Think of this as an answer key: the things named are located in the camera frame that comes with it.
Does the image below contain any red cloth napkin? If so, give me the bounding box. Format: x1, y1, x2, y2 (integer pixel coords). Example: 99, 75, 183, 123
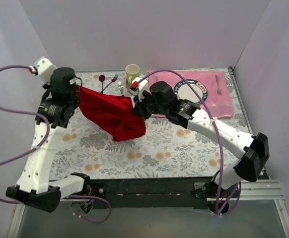
78, 87, 146, 142

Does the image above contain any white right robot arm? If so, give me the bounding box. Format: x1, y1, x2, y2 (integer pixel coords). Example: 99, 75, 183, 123
133, 81, 269, 197

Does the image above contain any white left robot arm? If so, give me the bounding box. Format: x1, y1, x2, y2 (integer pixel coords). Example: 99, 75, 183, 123
5, 67, 91, 213

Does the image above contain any white plate blue rim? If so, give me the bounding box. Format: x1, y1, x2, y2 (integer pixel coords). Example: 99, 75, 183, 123
173, 79, 208, 104

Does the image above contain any speckled round coaster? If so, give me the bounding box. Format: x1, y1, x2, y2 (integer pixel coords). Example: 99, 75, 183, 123
127, 83, 138, 95

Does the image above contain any yellow ceramic mug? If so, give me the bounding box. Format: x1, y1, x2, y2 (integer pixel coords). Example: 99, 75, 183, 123
125, 64, 140, 86

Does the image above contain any floral tablecloth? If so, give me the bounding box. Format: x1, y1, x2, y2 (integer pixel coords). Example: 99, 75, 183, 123
45, 69, 264, 179

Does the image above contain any purple spoon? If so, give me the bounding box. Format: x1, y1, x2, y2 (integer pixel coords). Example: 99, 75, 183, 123
98, 74, 105, 93

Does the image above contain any purple fork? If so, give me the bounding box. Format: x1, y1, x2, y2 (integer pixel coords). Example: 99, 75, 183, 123
99, 74, 119, 93

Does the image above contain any pink placemat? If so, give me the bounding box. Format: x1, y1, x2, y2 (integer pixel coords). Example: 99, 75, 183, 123
148, 70, 234, 119

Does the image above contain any silver fork on placemat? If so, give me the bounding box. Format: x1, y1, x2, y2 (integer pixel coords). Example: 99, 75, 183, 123
215, 75, 221, 94

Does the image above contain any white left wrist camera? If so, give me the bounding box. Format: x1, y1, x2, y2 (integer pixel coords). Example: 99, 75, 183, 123
30, 57, 57, 83

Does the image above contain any silver fork black handle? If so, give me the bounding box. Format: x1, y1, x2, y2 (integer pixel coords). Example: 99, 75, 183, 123
118, 81, 124, 96

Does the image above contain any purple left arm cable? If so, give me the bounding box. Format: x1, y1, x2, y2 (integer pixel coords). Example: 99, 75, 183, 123
0, 65, 112, 223

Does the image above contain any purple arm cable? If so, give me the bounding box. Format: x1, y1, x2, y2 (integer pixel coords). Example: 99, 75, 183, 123
137, 70, 242, 216
0, 65, 112, 223

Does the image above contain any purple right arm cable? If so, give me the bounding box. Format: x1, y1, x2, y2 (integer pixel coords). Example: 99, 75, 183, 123
137, 70, 242, 216

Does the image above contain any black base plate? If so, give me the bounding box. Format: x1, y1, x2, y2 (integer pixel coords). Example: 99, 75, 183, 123
78, 177, 217, 209

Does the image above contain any aluminium frame rail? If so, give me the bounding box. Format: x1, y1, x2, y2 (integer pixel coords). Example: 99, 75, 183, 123
7, 179, 289, 238

